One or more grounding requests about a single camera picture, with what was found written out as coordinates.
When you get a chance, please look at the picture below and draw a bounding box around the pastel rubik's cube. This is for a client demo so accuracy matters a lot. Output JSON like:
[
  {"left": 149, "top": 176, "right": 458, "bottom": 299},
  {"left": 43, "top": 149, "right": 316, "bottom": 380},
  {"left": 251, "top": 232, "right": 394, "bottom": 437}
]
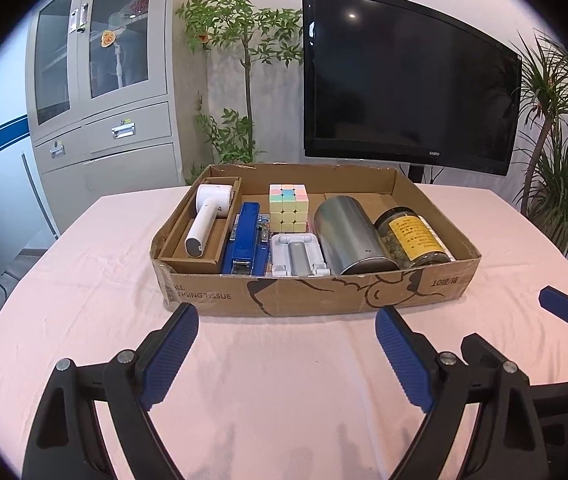
[{"left": 269, "top": 183, "right": 310, "bottom": 234}]

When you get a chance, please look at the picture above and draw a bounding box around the shiny metal tin can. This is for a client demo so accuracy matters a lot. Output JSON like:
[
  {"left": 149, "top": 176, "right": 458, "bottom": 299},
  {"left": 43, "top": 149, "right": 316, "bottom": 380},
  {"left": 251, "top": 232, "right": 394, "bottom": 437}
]
[{"left": 313, "top": 195, "right": 399, "bottom": 276}]

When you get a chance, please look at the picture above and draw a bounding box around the white grey folding stand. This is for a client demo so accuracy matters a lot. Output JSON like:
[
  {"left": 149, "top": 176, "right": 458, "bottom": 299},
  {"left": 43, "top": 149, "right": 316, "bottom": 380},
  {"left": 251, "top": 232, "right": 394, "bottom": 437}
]
[{"left": 270, "top": 233, "right": 331, "bottom": 278}]

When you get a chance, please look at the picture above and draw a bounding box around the green leafy tree plant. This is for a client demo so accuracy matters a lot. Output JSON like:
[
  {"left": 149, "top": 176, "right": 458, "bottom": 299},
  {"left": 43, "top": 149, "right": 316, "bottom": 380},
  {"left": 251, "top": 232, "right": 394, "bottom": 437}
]
[{"left": 176, "top": 0, "right": 302, "bottom": 164}]

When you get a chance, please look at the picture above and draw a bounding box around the white handheld fabric shaver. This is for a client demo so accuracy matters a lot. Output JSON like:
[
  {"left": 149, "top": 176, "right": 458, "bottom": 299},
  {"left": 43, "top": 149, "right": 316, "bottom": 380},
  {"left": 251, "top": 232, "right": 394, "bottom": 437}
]
[{"left": 184, "top": 184, "right": 233, "bottom": 258}]

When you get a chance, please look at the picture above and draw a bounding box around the grey metal filing cabinet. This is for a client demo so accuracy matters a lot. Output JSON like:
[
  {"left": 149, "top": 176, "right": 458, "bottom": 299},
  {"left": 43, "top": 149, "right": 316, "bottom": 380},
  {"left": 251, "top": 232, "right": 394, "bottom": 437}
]
[{"left": 26, "top": 0, "right": 183, "bottom": 232}]

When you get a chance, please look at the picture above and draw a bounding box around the spiky palm plant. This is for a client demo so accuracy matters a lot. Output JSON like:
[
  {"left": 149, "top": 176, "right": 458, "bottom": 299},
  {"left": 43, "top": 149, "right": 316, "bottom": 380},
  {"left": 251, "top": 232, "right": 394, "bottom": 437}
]
[{"left": 517, "top": 30, "right": 568, "bottom": 258}]

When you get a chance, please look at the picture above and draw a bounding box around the glass jar yellow label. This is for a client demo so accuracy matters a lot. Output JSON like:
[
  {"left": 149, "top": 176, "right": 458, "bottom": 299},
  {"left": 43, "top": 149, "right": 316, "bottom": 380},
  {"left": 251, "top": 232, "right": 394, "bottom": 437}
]
[{"left": 374, "top": 206, "right": 451, "bottom": 270}]

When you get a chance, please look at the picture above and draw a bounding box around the brown cardboard tray box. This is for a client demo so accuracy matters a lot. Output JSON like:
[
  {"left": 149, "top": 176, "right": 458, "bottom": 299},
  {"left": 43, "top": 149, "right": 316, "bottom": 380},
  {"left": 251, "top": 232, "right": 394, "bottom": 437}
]
[{"left": 150, "top": 162, "right": 482, "bottom": 318}]

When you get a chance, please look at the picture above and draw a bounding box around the black flat screen television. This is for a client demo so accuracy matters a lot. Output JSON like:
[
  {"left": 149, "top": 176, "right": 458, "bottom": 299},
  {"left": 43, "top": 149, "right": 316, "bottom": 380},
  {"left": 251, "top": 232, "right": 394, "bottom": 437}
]
[{"left": 302, "top": 0, "right": 523, "bottom": 176}]

